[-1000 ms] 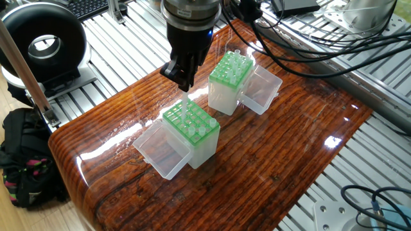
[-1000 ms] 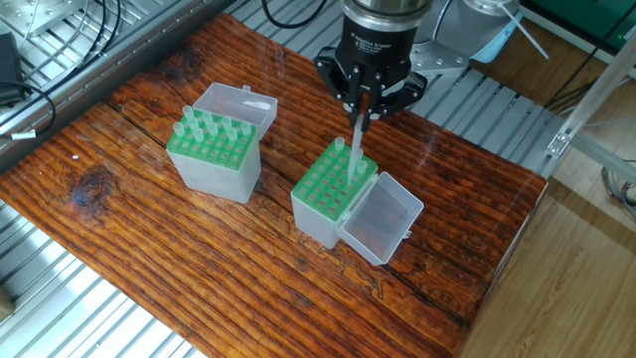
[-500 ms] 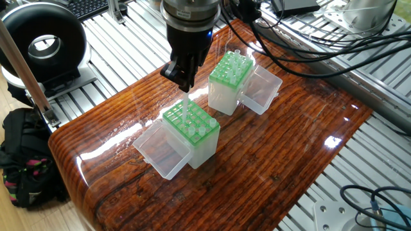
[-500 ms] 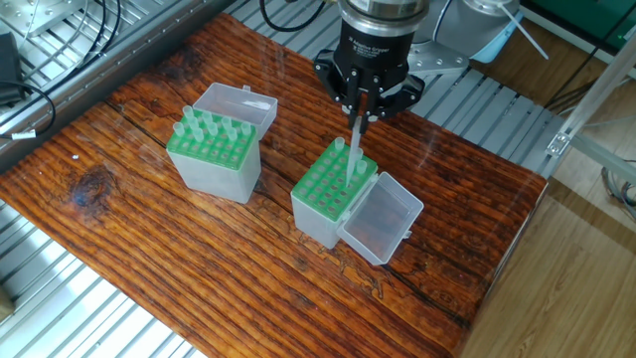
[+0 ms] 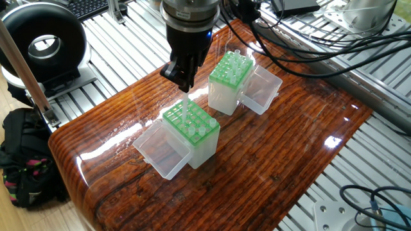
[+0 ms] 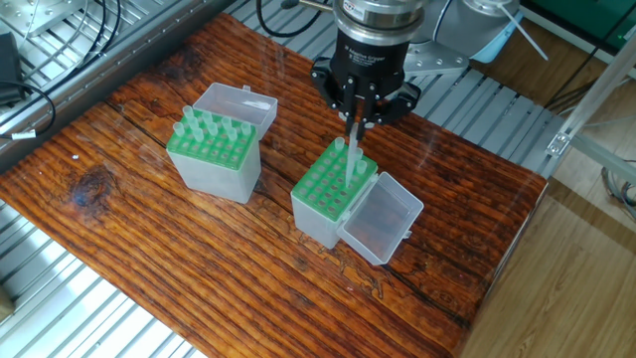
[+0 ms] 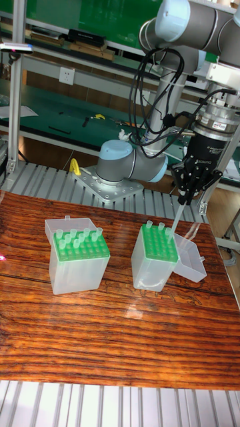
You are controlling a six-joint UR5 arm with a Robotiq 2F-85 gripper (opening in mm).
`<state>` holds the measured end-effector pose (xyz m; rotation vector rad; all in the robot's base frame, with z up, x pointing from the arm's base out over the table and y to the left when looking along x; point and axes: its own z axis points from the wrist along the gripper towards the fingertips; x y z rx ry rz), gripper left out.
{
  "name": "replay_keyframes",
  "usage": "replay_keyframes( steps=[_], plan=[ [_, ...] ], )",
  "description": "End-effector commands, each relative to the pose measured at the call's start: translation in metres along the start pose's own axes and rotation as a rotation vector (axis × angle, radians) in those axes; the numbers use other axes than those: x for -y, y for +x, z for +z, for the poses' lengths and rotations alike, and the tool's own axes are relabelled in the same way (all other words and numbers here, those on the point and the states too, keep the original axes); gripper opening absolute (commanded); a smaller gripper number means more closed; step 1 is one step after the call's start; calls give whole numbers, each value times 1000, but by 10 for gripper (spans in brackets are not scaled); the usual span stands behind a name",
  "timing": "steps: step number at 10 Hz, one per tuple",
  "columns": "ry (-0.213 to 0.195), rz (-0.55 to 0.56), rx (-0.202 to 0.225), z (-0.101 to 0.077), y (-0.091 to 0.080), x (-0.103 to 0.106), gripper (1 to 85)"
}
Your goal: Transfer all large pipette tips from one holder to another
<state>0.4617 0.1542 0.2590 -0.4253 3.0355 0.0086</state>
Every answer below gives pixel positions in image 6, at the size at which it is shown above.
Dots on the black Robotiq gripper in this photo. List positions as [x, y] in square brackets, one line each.
[370, 62]

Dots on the clear green-rack pipette tip box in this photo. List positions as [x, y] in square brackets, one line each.
[214, 169]
[318, 219]

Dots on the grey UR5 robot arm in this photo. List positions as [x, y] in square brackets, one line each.
[467, 25]

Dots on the black box device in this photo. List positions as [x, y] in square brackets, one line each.
[8, 65]

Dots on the aluminium frame post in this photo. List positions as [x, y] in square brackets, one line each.
[558, 141]

